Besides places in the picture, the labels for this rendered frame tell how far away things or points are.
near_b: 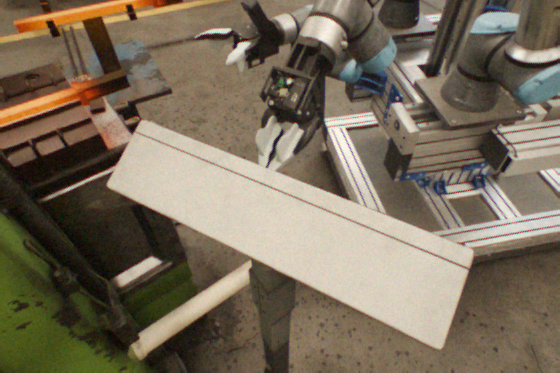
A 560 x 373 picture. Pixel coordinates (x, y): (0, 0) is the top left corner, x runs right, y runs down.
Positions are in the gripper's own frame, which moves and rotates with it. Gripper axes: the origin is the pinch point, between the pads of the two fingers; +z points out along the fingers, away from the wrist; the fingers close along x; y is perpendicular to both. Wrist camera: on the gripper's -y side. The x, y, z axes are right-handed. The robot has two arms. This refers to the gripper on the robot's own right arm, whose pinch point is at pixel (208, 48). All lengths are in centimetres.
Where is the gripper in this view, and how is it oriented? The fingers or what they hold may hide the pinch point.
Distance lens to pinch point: 94.6
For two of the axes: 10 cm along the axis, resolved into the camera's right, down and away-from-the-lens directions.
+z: -8.0, 4.4, -4.1
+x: -6.0, -5.8, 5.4
